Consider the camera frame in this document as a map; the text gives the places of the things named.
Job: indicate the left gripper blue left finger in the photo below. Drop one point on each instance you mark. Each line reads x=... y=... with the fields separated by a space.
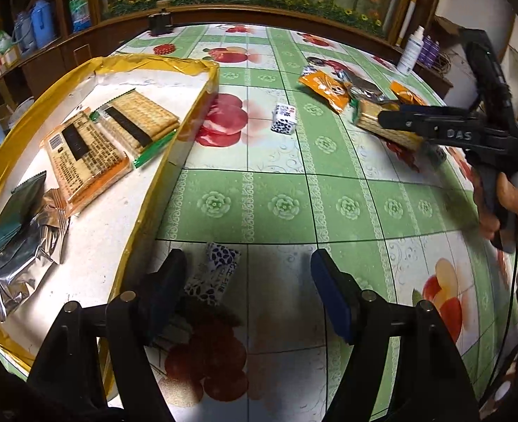
x=162 y=291

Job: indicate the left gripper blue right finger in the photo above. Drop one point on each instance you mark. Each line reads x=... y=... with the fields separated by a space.
x=340 y=295

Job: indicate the blue white patterned candy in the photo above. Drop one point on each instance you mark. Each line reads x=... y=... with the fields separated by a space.
x=210 y=281

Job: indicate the orange snack bag top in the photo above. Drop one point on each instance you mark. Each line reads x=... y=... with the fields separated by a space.
x=405 y=95

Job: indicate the orange snack bag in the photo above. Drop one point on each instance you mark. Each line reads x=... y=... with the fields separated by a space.
x=326 y=86
x=405 y=95

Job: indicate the yellow green-label cracker pack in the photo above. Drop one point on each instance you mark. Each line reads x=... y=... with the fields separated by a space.
x=375 y=119

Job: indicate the silver foil snack pack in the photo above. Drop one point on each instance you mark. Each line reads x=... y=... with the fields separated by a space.
x=363 y=89

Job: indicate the orange barcode cracker pack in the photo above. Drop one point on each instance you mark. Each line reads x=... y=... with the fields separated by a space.
x=85 y=161

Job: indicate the dark green snack pouch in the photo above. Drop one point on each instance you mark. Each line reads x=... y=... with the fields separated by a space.
x=20 y=207

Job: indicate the green-edged cracker pack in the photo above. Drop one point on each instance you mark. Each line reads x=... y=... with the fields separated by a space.
x=137 y=125

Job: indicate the small blue white candy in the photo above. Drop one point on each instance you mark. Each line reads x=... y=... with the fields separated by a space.
x=283 y=119

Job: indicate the purple bottle pair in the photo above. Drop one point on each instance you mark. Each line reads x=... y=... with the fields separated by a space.
x=429 y=52

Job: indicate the white spray bottle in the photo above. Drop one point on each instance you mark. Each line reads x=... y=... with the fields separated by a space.
x=411 y=52

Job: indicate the gold tray box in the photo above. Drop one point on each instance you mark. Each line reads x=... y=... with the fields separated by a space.
x=107 y=244

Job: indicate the silver foil pack grey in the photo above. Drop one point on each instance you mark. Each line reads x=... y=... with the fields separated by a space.
x=28 y=256

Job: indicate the small dark ink bottle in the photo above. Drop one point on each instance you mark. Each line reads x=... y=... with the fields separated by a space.
x=160 y=22

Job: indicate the green plastic bottle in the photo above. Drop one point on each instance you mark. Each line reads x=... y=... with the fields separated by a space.
x=80 y=15

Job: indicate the grey thermos jug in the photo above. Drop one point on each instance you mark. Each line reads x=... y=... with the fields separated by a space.
x=23 y=35

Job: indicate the blue thermos jug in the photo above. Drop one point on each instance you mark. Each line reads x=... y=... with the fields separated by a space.
x=42 y=23

